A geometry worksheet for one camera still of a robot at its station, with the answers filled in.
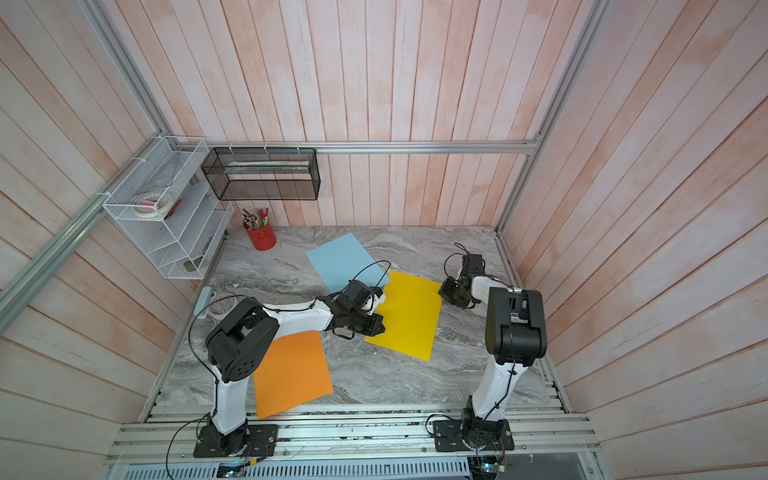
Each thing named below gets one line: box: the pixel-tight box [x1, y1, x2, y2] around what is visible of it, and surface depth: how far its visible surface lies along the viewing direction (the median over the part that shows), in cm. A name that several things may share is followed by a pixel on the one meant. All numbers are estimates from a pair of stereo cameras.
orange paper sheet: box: [254, 331, 334, 420], surface depth 85 cm
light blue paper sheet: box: [305, 233, 391, 294], surface depth 117 cm
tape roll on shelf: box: [131, 192, 172, 218], surface depth 75 cm
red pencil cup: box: [247, 222, 277, 251], surface depth 113 cm
